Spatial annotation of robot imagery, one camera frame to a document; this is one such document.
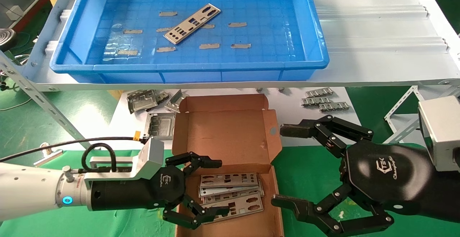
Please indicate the green table cloth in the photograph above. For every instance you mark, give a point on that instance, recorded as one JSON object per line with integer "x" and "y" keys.
{"x": 316, "y": 168}

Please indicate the brown cardboard box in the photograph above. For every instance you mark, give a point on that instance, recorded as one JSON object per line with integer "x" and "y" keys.
{"x": 222, "y": 140}

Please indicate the small metal connector strip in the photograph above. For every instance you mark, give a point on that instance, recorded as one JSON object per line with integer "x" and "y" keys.
{"x": 319, "y": 92}
{"x": 334, "y": 106}
{"x": 316, "y": 101}

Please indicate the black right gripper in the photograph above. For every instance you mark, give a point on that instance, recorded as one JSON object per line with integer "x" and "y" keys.
{"x": 388, "y": 176}

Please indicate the small grey metal part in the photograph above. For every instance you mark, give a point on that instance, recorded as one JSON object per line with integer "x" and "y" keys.
{"x": 162, "y": 96}

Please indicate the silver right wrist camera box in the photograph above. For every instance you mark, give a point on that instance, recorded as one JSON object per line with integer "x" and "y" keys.
{"x": 442, "y": 132}

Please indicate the silver camera mount bracket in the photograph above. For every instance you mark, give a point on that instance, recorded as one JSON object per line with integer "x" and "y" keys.
{"x": 118, "y": 176}

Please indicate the perforated white shelf brace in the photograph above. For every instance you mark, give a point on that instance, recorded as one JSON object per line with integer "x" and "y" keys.
{"x": 404, "y": 132}
{"x": 400, "y": 104}

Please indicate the perforated white shelf upright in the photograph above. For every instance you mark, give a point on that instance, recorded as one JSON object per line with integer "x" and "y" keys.
{"x": 39, "y": 98}

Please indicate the dark metal frame part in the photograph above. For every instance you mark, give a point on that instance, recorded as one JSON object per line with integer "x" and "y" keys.
{"x": 160, "y": 123}

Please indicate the white socket box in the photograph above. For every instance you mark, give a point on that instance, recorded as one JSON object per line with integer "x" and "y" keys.
{"x": 14, "y": 12}

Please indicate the brown tape piece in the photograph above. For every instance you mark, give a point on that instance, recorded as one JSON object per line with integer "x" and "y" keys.
{"x": 168, "y": 13}
{"x": 133, "y": 31}
{"x": 209, "y": 26}
{"x": 240, "y": 46}
{"x": 237, "y": 24}
{"x": 161, "y": 30}
{"x": 209, "y": 46}
{"x": 166, "y": 49}
{"x": 128, "y": 52}

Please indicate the angled grey metal part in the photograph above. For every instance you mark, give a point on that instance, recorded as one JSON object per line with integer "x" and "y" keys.
{"x": 176, "y": 102}

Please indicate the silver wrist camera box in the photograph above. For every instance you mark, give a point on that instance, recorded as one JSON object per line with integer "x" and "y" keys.
{"x": 442, "y": 132}
{"x": 151, "y": 158}

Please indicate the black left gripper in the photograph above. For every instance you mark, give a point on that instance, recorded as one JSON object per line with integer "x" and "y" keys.
{"x": 136, "y": 194}

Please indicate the silver IO shield plate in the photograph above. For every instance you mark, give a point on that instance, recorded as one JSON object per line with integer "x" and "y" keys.
{"x": 248, "y": 183}
{"x": 261, "y": 191}
{"x": 210, "y": 192}
{"x": 200, "y": 17}
{"x": 242, "y": 213}

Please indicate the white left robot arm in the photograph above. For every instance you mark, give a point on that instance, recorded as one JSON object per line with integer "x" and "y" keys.
{"x": 28, "y": 190}

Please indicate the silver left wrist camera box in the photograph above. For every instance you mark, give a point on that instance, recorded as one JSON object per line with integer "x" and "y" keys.
{"x": 151, "y": 158}

